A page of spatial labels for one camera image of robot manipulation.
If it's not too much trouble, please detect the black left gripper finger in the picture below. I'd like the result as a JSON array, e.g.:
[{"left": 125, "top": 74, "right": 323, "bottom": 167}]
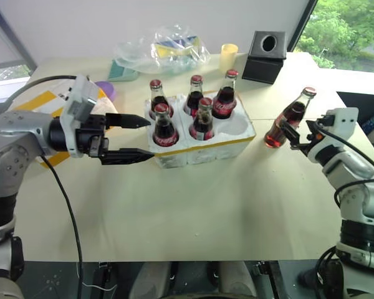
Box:
[
  {"left": 99, "top": 148, "right": 157, "bottom": 166},
  {"left": 105, "top": 113, "right": 152, "bottom": 130}
]

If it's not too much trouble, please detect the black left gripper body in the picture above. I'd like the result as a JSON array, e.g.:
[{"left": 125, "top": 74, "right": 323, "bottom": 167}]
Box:
[{"left": 75, "top": 113, "right": 110, "bottom": 159}]

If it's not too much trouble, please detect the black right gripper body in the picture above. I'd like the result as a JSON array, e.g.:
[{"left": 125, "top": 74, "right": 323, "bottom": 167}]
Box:
[{"left": 289, "top": 133, "right": 327, "bottom": 157}]

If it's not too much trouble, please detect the glass cola bottle red cap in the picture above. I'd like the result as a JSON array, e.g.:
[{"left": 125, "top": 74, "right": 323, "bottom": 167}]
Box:
[
  {"left": 149, "top": 78, "right": 175, "bottom": 121},
  {"left": 152, "top": 103, "right": 180, "bottom": 148},
  {"left": 188, "top": 97, "right": 216, "bottom": 141},
  {"left": 211, "top": 69, "right": 240, "bottom": 120},
  {"left": 185, "top": 74, "right": 205, "bottom": 118},
  {"left": 264, "top": 87, "right": 317, "bottom": 150}
]

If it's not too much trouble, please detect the teal flat box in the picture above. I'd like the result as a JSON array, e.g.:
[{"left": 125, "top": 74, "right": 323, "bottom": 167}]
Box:
[{"left": 107, "top": 58, "right": 138, "bottom": 83}]

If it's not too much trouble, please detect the black tissue box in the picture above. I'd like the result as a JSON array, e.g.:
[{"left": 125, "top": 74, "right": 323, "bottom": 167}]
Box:
[{"left": 241, "top": 30, "right": 289, "bottom": 85}]

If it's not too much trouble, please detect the white foam crate yellow tape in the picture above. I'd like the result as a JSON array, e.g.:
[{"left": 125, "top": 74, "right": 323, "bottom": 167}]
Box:
[{"left": 142, "top": 90, "right": 257, "bottom": 170}]

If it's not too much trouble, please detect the purple bowl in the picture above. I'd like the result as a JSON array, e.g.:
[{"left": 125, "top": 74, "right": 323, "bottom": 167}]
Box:
[{"left": 94, "top": 80, "right": 118, "bottom": 102}]

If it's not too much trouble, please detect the blue water bottle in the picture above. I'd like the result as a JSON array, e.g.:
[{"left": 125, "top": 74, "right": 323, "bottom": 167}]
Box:
[{"left": 360, "top": 112, "right": 374, "bottom": 136}]

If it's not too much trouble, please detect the clear plastic bag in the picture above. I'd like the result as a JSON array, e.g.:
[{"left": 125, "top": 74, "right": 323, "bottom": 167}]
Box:
[{"left": 113, "top": 24, "right": 211, "bottom": 75}]

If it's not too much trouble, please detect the yellow blue packet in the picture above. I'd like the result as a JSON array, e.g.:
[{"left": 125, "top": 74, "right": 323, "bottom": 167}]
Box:
[{"left": 151, "top": 35, "right": 203, "bottom": 57}]

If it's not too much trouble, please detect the yellow plastic cup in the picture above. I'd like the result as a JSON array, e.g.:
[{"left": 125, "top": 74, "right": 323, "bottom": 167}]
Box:
[{"left": 218, "top": 43, "right": 239, "bottom": 74}]

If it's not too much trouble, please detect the window with green trees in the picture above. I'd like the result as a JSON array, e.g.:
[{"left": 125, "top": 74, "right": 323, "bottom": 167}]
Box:
[{"left": 295, "top": 0, "right": 374, "bottom": 75}]

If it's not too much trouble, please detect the grey rounded shape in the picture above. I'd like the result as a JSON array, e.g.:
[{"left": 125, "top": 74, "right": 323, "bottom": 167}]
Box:
[
  {"left": 128, "top": 261, "right": 173, "bottom": 299},
  {"left": 216, "top": 261, "right": 260, "bottom": 299}
]

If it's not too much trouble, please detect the window with roller blind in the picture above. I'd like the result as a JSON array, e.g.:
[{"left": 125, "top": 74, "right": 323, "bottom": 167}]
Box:
[{"left": 0, "top": 0, "right": 39, "bottom": 84}]

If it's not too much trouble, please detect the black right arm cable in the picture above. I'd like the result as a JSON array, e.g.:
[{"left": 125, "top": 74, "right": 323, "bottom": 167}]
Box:
[{"left": 322, "top": 127, "right": 374, "bottom": 208}]

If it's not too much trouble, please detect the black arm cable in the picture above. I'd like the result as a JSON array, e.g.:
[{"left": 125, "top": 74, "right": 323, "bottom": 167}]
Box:
[
  {"left": 4, "top": 75, "right": 79, "bottom": 110},
  {"left": 39, "top": 154, "right": 84, "bottom": 299},
  {"left": 322, "top": 127, "right": 374, "bottom": 208}
]

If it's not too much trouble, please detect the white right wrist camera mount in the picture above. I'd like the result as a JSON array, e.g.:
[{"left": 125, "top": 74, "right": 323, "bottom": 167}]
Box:
[{"left": 325, "top": 107, "right": 360, "bottom": 137}]

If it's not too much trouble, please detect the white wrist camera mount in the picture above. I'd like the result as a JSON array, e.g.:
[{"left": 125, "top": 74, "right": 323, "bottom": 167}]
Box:
[
  {"left": 325, "top": 107, "right": 360, "bottom": 137},
  {"left": 59, "top": 74, "right": 100, "bottom": 159}
]

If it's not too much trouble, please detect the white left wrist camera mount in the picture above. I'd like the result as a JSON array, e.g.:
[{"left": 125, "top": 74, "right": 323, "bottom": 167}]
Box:
[{"left": 59, "top": 74, "right": 100, "bottom": 159}]

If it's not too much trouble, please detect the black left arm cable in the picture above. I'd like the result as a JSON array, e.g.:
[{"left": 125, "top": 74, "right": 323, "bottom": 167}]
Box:
[
  {"left": 39, "top": 154, "right": 84, "bottom": 299},
  {"left": 4, "top": 75, "right": 79, "bottom": 110}
]

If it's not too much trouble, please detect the thin white cable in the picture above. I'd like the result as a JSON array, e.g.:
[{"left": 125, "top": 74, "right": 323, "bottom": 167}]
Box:
[{"left": 80, "top": 281, "right": 120, "bottom": 293}]

